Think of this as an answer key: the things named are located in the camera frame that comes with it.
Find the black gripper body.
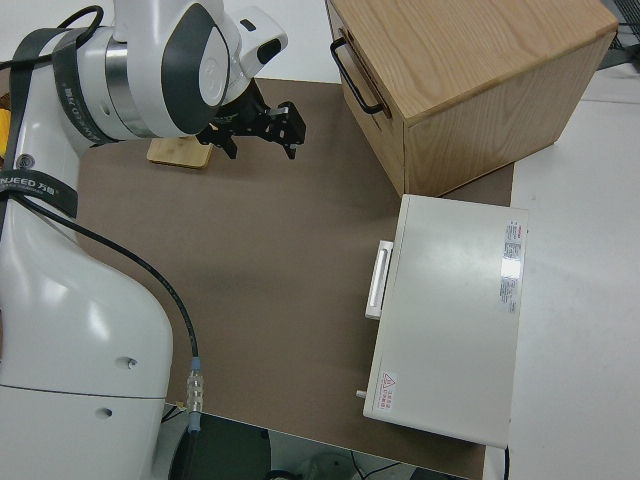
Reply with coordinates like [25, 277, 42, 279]
[213, 82, 274, 141]

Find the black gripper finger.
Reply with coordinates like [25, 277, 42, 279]
[265, 101, 308, 161]
[196, 124, 239, 160]

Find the small bamboo board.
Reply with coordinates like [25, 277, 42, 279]
[146, 135, 214, 172]

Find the brown table mat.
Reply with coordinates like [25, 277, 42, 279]
[74, 77, 516, 480]

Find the wooden drawer cabinet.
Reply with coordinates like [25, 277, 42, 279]
[324, 0, 619, 199]

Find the white countertop oven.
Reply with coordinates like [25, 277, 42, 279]
[355, 193, 530, 449]

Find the black round base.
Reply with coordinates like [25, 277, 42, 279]
[168, 413, 272, 480]

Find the gray round object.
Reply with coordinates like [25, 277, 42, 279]
[303, 448, 362, 480]

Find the black drawer handle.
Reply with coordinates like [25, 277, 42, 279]
[329, 38, 387, 116]

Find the black cable with metal connector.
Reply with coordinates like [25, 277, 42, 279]
[7, 192, 207, 480]

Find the black strap with white print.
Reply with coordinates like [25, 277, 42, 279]
[51, 29, 109, 147]
[0, 167, 80, 221]

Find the white oven door handle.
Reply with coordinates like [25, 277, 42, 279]
[364, 240, 395, 321]

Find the thin black cable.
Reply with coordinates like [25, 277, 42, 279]
[0, 4, 105, 72]

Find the plain black strap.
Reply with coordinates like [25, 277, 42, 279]
[5, 27, 76, 167]

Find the dark wire rack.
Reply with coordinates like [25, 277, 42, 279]
[606, 0, 640, 74]

